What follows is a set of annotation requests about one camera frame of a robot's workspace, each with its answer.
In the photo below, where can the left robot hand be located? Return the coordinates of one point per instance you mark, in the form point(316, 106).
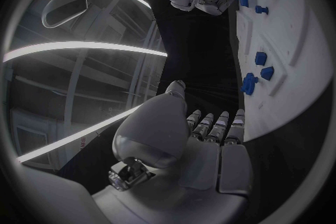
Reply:
point(168, 154)

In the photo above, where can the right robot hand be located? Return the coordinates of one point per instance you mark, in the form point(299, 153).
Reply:
point(215, 1)

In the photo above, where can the white task board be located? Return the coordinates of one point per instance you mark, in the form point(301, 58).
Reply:
point(283, 49)

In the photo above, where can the small blue peg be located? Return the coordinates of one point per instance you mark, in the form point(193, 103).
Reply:
point(261, 9)

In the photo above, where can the blue square block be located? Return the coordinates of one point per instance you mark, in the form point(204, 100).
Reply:
point(260, 58)

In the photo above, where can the blue wedge block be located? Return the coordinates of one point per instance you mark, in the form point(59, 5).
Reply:
point(267, 73)

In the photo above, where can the blue gear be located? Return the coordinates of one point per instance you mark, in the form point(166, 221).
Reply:
point(248, 83)

